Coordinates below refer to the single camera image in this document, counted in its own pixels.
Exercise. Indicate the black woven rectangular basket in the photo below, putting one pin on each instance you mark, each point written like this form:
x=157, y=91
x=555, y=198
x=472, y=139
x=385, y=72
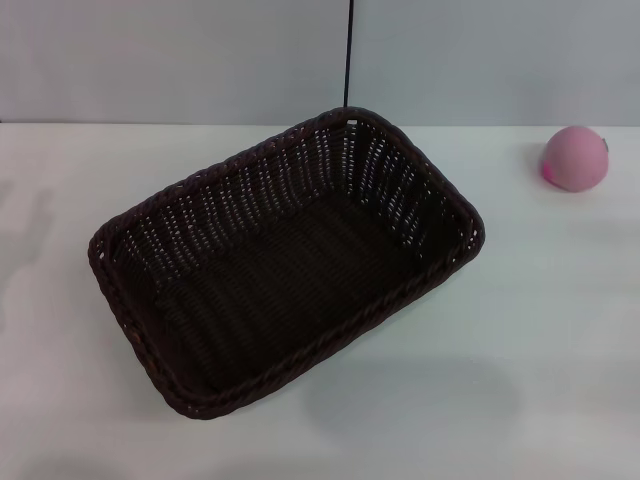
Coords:
x=280, y=285

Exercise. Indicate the pink toy peach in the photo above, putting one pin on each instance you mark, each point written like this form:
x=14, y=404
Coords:
x=575, y=157

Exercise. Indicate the black vertical wall strip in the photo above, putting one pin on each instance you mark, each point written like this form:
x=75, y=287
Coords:
x=346, y=50

